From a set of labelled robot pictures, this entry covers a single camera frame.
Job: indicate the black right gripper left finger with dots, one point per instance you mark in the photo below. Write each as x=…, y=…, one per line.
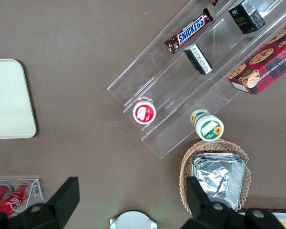
x=62, y=198

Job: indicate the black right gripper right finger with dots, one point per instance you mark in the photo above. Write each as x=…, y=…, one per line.
x=197, y=202

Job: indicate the foil wrapped sandwich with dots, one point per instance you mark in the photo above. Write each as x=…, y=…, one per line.
x=214, y=179

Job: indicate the woven wicker basket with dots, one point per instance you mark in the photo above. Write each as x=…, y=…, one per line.
x=186, y=167

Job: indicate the cream plastic tray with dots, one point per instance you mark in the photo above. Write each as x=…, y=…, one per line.
x=9, y=100

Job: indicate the clear acrylic can holder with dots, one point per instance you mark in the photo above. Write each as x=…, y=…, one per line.
x=37, y=188

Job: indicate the white round device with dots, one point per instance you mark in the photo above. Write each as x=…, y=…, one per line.
x=133, y=220

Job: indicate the green sunflower lidded cup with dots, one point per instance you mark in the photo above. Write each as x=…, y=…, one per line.
x=208, y=127

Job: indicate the red lidded yoghurt cup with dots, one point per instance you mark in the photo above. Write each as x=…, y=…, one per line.
x=144, y=113

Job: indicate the clear acrylic tiered display shelf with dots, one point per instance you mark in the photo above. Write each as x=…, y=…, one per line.
x=171, y=78

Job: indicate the small black white-labelled box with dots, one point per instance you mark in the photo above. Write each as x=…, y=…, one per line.
x=199, y=59

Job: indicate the red plaid cookie box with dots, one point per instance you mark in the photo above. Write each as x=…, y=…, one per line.
x=264, y=64

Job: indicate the Snickers chocolate bar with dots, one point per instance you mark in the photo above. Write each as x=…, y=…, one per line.
x=190, y=31

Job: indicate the black carton with gold print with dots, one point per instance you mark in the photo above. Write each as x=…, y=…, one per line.
x=246, y=17

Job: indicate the dark red wrapped candy bar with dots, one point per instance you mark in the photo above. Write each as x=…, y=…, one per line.
x=214, y=2

